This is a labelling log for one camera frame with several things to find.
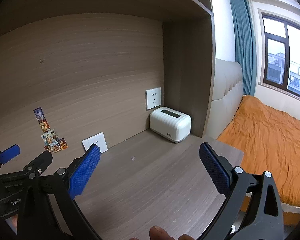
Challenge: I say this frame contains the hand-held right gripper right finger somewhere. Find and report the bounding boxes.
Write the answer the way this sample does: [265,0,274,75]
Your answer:
[199,142,284,240]

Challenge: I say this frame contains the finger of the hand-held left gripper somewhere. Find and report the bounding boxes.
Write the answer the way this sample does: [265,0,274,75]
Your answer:
[21,150,53,178]
[0,144,21,175]

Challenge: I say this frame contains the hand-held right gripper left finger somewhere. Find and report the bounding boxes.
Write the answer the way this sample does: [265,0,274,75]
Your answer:
[16,144,102,240]

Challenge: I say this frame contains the person's right hand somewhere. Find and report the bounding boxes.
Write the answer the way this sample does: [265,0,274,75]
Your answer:
[130,225,190,240]

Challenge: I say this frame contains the orange blanket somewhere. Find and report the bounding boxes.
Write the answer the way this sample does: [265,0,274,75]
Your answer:
[216,95,300,227]

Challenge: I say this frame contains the white tissue box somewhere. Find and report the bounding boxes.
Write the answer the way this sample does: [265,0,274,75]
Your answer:
[150,107,192,143]

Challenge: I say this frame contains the beige padded headboard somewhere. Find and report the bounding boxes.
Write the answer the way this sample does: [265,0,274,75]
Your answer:
[206,58,244,140]

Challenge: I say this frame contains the white bed sheet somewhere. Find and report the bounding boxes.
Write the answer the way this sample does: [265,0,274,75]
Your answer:
[281,202,300,216]

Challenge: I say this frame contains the wooden desk hutch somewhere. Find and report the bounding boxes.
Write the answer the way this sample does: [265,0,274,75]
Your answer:
[0,0,215,160]

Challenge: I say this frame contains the blue curtain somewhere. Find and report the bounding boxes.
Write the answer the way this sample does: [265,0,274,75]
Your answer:
[229,0,257,97]

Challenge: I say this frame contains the dark framed window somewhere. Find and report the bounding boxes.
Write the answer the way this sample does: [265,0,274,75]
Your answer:
[259,9,300,103]

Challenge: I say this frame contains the colourful wall stickers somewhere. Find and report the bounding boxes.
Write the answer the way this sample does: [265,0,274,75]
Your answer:
[34,107,68,153]

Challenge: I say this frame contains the white wall socket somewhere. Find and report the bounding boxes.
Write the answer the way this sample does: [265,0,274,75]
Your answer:
[82,132,108,158]
[146,87,162,110]

